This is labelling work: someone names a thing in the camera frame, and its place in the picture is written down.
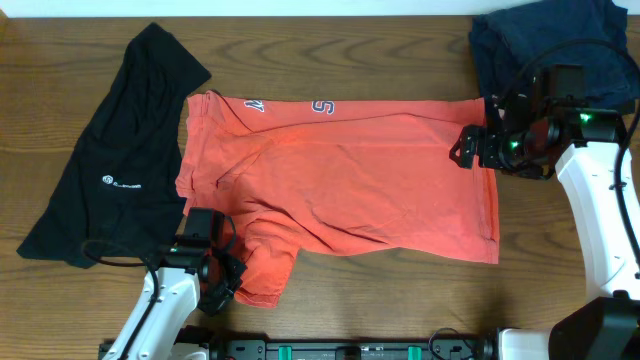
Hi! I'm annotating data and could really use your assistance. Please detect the red orange t-shirt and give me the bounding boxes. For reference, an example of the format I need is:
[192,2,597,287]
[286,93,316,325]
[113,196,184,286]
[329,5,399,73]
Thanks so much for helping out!
[176,91,500,308]

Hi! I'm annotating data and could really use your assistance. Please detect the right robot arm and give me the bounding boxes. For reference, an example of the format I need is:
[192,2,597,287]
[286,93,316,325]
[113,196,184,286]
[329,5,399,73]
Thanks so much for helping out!
[449,65,639,359]

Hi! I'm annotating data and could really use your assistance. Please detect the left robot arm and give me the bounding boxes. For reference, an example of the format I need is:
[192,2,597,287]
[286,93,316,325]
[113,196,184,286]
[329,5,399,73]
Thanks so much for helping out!
[98,208,247,360]

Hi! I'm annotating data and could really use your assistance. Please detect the folded navy blue clothes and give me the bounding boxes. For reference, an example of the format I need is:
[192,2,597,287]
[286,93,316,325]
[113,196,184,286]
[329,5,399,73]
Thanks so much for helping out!
[469,0,639,114]

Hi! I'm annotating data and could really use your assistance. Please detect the black t-shirt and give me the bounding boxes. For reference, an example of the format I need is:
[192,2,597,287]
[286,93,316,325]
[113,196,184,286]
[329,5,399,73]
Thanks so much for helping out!
[17,23,211,268]

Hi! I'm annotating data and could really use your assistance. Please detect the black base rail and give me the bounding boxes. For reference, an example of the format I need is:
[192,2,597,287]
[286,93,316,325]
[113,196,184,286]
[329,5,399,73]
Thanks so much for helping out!
[97,327,551,360]

